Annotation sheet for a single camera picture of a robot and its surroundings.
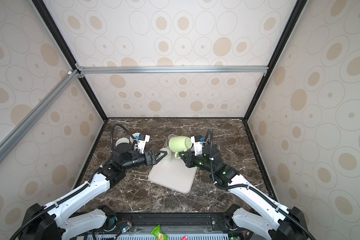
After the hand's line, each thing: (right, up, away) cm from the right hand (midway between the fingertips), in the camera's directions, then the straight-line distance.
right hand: (181, 154), depth 73 cm
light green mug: (-1, +5, -1) cm, 5 cm away
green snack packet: (-11, -36, -4) cm, 38 cm away
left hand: (-7, 0, -3) cm, 7 cm away
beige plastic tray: (-4, -15, +16) cm, 22 cm away
